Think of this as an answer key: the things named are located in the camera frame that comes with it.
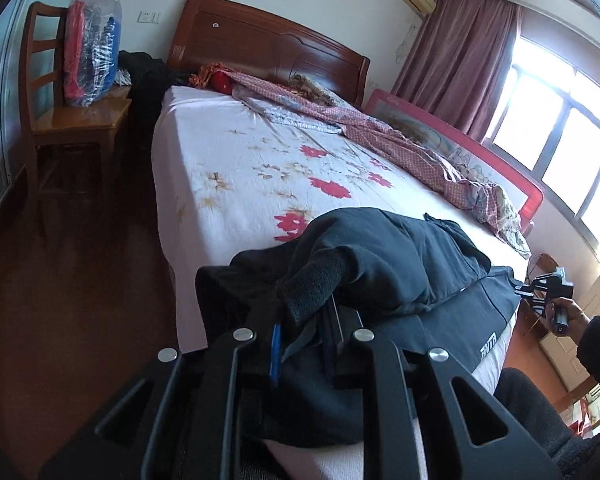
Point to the beige patterned blanket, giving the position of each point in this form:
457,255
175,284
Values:
312,89

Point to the wooden nightstand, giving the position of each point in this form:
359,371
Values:
122,92

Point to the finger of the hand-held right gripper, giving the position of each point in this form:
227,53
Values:
530,288
534,300

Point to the window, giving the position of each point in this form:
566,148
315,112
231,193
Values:
570,140

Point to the orange fringed cloth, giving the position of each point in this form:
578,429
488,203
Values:
205,74

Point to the dark clothes pile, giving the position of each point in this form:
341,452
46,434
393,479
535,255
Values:
145,80

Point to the wooden headboard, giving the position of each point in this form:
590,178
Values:
260,40

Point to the pink bed guard rail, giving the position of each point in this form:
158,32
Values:
480,152

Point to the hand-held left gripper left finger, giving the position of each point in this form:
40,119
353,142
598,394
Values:
276,360

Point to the black pants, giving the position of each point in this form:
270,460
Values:
405,260

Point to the wooden chair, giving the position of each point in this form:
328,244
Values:
75,125

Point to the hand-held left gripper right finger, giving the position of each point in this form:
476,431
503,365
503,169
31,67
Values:
380,390

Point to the pink patterned quilt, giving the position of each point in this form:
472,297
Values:
380,132

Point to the pink curtain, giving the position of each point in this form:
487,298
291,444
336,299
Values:
460,60

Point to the bed with floral sheet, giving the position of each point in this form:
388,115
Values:
240,160

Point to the clear plastic bag of clothes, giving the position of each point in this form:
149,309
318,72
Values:
90,45

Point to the white wall socket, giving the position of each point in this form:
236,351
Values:
148,16

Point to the red pillow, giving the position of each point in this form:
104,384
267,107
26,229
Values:
223,83

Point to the person's right hand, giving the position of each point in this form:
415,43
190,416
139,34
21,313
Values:
577,316

